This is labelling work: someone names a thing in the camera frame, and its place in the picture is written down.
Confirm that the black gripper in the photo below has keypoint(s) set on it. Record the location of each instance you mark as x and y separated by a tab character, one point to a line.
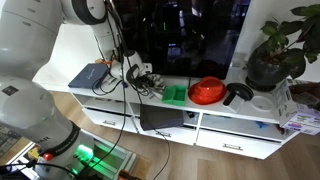
143	82

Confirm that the green plastic case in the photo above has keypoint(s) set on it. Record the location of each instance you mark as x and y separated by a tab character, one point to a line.
174	95

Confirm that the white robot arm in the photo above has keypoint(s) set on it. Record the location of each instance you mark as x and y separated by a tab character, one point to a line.
28	31

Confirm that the dark grey open drawer box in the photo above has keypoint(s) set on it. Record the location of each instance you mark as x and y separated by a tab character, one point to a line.
153	117

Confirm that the dark blue flat box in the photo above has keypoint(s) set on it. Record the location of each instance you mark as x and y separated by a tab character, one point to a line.
91	76

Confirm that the red sequin hat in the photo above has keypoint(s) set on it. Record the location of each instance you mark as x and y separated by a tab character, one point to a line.
207	91

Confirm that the black flat screen television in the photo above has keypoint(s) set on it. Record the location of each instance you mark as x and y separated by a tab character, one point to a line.
189	38

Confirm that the white tv stand cabinet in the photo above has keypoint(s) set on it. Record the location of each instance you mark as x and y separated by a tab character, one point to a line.
248	132

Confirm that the white round dish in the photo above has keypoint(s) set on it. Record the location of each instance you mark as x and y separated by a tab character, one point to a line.
262	103

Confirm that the potted green plant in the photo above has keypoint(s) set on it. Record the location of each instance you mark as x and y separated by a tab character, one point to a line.
290	45

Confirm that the white cardboard box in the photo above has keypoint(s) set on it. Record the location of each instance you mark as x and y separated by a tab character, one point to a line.
298	106

